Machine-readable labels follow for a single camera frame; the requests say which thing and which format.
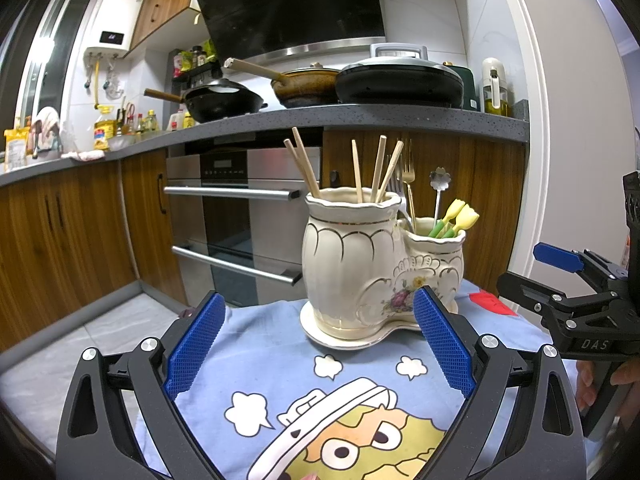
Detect white top oil dispenser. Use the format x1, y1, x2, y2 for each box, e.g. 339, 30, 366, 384
481, 57, 513, 117

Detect silver metal fork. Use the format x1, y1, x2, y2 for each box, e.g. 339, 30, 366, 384
387, 165, 416, 236

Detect spice rack with packets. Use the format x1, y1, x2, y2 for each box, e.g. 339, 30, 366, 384
171, 40, 223, 86

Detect gold metal fork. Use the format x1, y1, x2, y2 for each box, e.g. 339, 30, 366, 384
399, 137, 418, 231

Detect white hanging cloth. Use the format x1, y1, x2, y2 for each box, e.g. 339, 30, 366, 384
31, 106, 63, 153

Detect large black lidded pan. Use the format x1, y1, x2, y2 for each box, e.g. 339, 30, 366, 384
334, 57, 466, 108

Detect grey speckled kitchen countertop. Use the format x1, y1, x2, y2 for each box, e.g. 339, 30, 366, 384
0, 102, 531, 188

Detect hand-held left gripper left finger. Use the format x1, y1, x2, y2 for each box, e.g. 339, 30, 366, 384
55, 291, 227, 480

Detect brown frying pan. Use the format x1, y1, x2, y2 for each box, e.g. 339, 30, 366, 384
223, 57, 343, 109

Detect stainless steel built-in oven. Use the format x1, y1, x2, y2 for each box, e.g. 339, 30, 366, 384
164, 132, 323, 308

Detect wooden base cabinets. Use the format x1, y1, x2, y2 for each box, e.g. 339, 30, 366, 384
0, 130, 526, 353

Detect group of condiment bottles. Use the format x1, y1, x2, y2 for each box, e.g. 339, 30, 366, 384
115, 101, 163, 136

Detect large yellow oil bottle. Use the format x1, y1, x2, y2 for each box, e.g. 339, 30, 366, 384
93, 105, 113, 153

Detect cream ceramic utensil holder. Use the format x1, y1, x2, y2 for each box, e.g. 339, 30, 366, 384
302, 186, 467, 341

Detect black range hood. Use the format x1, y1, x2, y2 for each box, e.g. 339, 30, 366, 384
192, 0, 388, 66

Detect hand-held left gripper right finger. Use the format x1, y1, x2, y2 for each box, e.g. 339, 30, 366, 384
413, 286, 587, 480

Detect silver flower handle spoon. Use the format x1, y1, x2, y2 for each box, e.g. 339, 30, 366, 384
427, 166, 452, 226

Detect cream ceramic saucer tray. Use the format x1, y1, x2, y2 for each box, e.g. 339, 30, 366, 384
300, 300, 458, 351

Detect yellow food packet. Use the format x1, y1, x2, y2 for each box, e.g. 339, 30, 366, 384
2, 127, 30, 173

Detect blue cartoon printed blanket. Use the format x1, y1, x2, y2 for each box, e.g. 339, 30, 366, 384
135, 280, 588, 480

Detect white water heater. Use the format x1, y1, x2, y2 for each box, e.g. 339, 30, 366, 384
82, 0, 146, 58

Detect dark green container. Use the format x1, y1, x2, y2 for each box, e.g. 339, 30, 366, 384
442, 61, 477, 111

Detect sliding glass window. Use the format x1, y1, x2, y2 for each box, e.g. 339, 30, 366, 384
17, 0, 98, 128

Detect person's right hand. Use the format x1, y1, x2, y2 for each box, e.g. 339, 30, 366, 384
574, 359, 640, 433

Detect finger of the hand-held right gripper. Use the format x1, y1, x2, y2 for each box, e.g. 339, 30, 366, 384
532, 241, 628, 286
496, 271, 613, 346

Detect black wok wooden handle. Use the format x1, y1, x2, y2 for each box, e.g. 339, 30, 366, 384
144, 79, 268, 123

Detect wooden wall cabinet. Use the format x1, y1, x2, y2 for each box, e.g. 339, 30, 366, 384
125, 0, 236, 58

